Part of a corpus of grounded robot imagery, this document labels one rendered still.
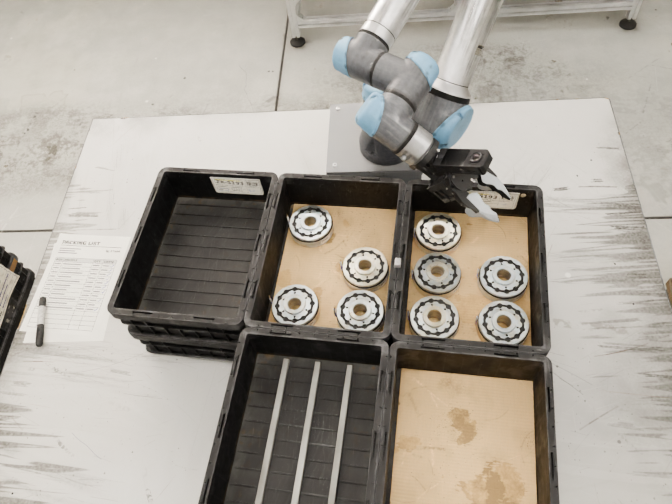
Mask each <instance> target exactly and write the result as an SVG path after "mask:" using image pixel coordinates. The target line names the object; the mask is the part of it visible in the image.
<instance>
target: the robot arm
mask: <svg viewBox="0 0 672 504"><path fill-rule="evenodd" d="M419 1H420V0H377V2H376V4H375V5H374V7H373V9H372V10H371V12H370V13H369V15H368V17H367V18H366V20H365V22H364V23H363V25H362V27H361V28H360V30H359V32H358V33H357V35H356V36H355V38H354V37H349V36H345V37H343V38H342V39H341V40H339V41H338V42H337V44H336V46H335V48H334V51H333V55H332V63H333V66H334V68H335V69H336V70H337V71H339V72H341V73H342V74H344V75H346V76H348V77H349V78H353V79H355V80H358V81H360V82H362V83H363V91H362V98H363V105H362V106H361V107H360V109H359V111H358V112H357V114H356V116H355V122H356V124H357V125H358V126H359V127H360V128H361V129H362V131H361V133H360V137H359V145H360V151H361V153H362V154H363V156H364V157H365V158H366V159H367V160H369V161H370V162H372V163H375V164H378V165H385V166H389V165H396V164H399V163H402V162H404V161H405V162H406V163H408V164H409V165H410V166H409V167H410V168H411V169H413V170H415V169H417V170H420V171H421V172H422V173H424V174H425V175H426V176H428V177H429V178H430V181H429V182H430V185H429V186H428V188H427V190H429V191H430V192H431V193H433V194H434V195H435V196H437V197H438V198H439V199H441V200H442V201H443V202H444V203H447V202H449V201H451V202H452V201H454V200H456V201H457V202H458V203H459V204H460V205H462V206H464V207H466V209H465V213H466V214H467V215H468V216H469V217H482V218H484V219H486V220H489V221H492V222H497V223H498V222H499V221H500V220H499V217H498V215H497V213H496V212H494V211H492V210H491V208H490V206H489V205H487V204H485V203H484V202H483V201H482V198H481V196H480V195H479V194H478V193H477V192H476V193H470V194H469V193H468V192H467V191H470V190H472V187H471V184H472V183H473V181H475V182H477V183H478V186H477V187H478V188H479V189H481V190H484V191H491V190H492V191H494V192H497V193H499V194H500V195H501V196H502V197H504V198H505V199H507V200H510V199H511V196H510V195H509V193H508V191H507V189H506V188H505V186H504V185H503V183H502V182H501V181H500V179H499V178H498V177H497V175H496V174H495V173H494V172H493V171H492V170H491V169H490V168H489V166H490V164H491V162H492V160H493V157H492V156H491V154H490V152H489V150H488V149H453V148H451V147H452V146H454V145H455V144H456V143H457V142H458V141H459V139H460V138H461V137H462V136H463V134H464V133H465V131H466V130H467V128H468V126H469V124H470V122H471V120H472V117H473V113H474V110H473V108H472V107H471V106H470V105H469V102H470V100H471V94H470V92H469V88H468V87H469V84H470V82H471V79H472V77H473V75H474V72H475V70H476V67H477V65H478V62H479V60H480V57H481V55H482V52H483V50H484V47H485V45H486V42H487V40H488V38H489V35H490V33H491V30H492V28H493V25H494V23H495V20H496V18H497V15H498V13H499V10H500V8H501V6H502V3H503V1H504V0H461V1H460V4H459V7H458V9H457V12H456V15H455V17H454V20H453V23H452V25H451V28H450V31H449V33H448V36H447V39H446V41H445V44H444V47H443V49H442V52H441V55H440V57H439V60H438V63H436V61H435V60H434V59H433V58H432V57H431V56H429V55H428V54H426V53H424V52H421V51H412V52H411V53H410V54H409V55H408V56H406V58H405V59H403V58H400V57H398V56H396V55H393V54H391V53H388V51H389V50H390V48H391V46H392V45H393V43H394V41H395V40H396V38H397V37H398V35H399V33H400V32H401V30H402V28H403V27H404V25H405V23H406V22H407V20H408V19H409V17H410V15H411V14H412V12H413V10H414V9H415V7H416V5H417V4H418V2H419ZM437 149H440V151H439V152H438V151H437ZM433 182H434V183H433ZM435 191H437V192H439V193H440V194H441V195H443V196H444V197H445V198H441V197H440V196H439V195H437V194H436V193H435Z"/></svg>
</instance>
